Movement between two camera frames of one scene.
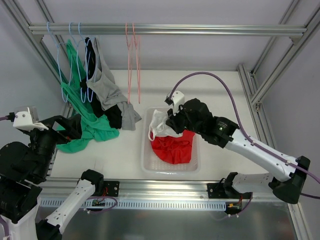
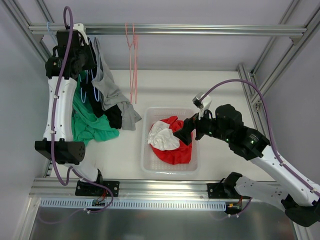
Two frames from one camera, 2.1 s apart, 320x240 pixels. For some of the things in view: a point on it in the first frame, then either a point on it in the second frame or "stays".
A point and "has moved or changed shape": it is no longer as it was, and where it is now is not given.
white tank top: [159, 127] has moved or changed shape
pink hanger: [138, 60] has moved or changed shape
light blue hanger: [79, 31] -> [94, 93]
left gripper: [61, 128] -> [88, 59]
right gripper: [175, 119] -> [195, 127]
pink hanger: [129, 66] stays
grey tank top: [109, 96] stays
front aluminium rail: [144, 190] stays
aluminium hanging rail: [139, 29] stays
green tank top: [93, 126] stays
